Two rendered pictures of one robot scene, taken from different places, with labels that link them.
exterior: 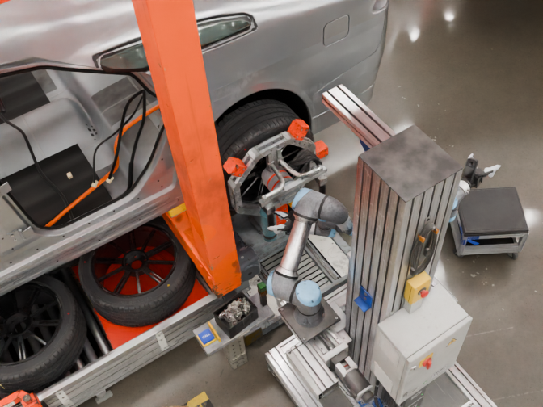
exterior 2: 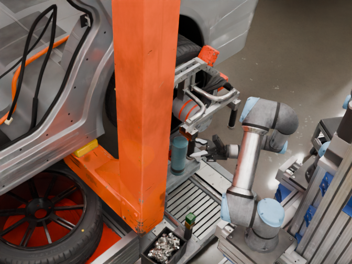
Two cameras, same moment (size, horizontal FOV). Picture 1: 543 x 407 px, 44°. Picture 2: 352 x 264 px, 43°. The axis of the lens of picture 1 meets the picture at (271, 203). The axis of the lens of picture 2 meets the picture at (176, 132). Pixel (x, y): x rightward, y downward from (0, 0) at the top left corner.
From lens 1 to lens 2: 1.51 m
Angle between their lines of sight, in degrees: 14
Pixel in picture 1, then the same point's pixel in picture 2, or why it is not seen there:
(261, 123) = not seen: hidden behind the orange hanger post
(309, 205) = (264, 113)
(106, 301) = (12, 257)
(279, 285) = (237, 207)
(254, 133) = not seen: hidden behind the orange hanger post
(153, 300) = (68, 249)
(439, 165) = not seen: outside the picture
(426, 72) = (254, 40)
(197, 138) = (161, 18)
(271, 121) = (184, 46)
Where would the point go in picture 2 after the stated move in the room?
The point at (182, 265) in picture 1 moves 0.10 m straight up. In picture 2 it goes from (94, 207) to (92, 197)
